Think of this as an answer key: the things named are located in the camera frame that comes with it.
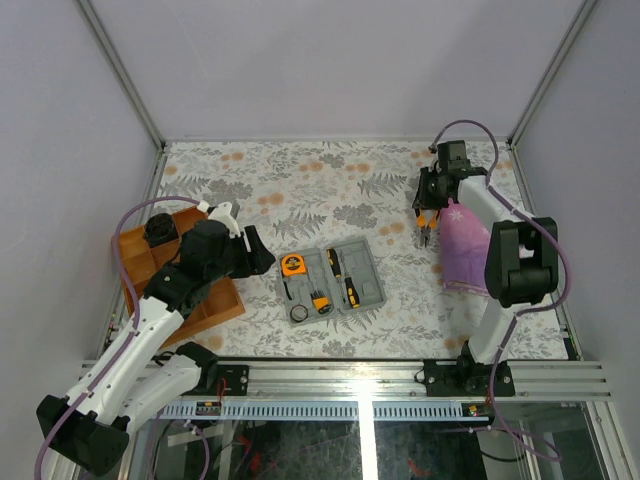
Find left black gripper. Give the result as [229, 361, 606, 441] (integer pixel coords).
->
[208, 226, 277, 284]

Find orange tape measure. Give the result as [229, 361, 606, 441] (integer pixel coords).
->
[281, 253, 307, 300]

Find orange black pliers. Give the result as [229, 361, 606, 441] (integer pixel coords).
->
[414, 209, 440, 248]

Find small black tape roll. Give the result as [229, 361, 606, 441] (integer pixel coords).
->
[289, 304, 308, 323]

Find screwdriver bit set holder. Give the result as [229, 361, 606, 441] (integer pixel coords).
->
[310, 290, 332, 315]

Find grey plastic tool case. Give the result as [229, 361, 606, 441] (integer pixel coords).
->
[276, 237, 387, 326]

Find small yellow black screwdriver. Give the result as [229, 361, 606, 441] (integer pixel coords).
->
[344, 276, 360, 308]

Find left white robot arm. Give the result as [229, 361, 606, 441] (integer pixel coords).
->
[36, 219, 275, 477]

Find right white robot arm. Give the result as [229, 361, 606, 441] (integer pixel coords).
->
[412, 140, 559, 395]

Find purple folded cloth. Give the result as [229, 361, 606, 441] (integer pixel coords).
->
[439, 200, 490, 296]

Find orange wooden divided tray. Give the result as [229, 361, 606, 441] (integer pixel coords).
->
[117, 206, 245, 347]

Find black rolled belt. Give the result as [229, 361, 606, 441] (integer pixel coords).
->
[143, 213, 179, 248]

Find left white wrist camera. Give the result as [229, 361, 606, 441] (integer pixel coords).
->
[196, 201, 241, 238]

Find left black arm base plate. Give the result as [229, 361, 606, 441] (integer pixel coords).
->
[211, 364, 250, 399]

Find aluminium front rail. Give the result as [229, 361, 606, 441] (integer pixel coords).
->
[219, 357, 613, 402]

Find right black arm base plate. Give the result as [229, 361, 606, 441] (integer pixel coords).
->
[414, 344, 515, 397]

